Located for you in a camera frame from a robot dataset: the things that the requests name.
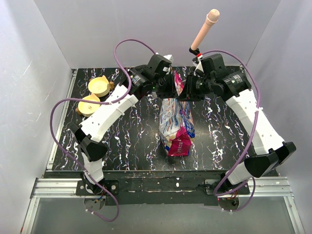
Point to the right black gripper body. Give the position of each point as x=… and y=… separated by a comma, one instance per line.
x=196, y=87

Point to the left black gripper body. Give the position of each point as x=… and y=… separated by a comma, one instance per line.
x=165, y=87

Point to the pink pet food bag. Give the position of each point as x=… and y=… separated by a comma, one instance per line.
x=176, y=127

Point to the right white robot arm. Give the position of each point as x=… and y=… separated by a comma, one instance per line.
x=236, y=91

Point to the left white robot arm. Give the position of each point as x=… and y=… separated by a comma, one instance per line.
x=139, y=82

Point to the upper yellow pet bowl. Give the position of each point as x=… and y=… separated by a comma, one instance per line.
x=100, y=86

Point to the yellow pet bowl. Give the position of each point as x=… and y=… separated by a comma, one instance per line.
x=100, y=86
x=87, y=109

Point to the lower yellow pet bowl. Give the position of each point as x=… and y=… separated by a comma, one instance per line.
x=87, y=109

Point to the black microphone stand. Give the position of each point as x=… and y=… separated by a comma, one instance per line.
x=195, y=52

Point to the pink microphone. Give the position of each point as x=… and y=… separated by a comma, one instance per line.
x=211, y=18

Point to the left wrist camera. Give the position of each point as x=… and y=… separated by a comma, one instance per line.
x=159, y=64

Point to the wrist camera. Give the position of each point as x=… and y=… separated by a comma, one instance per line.
x=204, y=65
x=159, y=64

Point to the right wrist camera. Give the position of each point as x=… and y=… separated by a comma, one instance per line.
x=204, y=65

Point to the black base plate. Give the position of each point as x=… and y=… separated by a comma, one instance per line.
x=149, y=187

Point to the aluminium frame rail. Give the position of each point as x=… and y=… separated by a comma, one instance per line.
x=264, y=206

